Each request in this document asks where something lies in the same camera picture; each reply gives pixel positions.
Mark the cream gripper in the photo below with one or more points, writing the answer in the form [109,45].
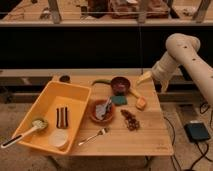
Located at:
[162,71]

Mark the yellow plastic bin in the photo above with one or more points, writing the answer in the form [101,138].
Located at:
[54,96]

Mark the dark small cup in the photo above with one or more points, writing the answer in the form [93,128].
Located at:
[65,79]

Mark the orange clay bowl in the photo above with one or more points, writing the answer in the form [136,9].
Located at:
[108,118]

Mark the brown sausage pair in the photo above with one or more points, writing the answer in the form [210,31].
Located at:
[62,118]

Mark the crumpled silver foil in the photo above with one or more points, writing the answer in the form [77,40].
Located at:
[102,108]

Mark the silver fork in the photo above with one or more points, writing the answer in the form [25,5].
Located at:
[103,131]

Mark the dish brush with white handle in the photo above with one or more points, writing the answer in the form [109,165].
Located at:
[38,126]

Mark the green sponge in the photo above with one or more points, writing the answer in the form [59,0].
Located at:
[119,100]

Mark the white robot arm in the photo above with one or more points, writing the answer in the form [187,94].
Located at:
[182,50]

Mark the yellow spatula with orange head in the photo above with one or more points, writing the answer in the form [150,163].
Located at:
[140,100]

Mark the purple bowl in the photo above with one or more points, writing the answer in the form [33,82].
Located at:
[120,85]

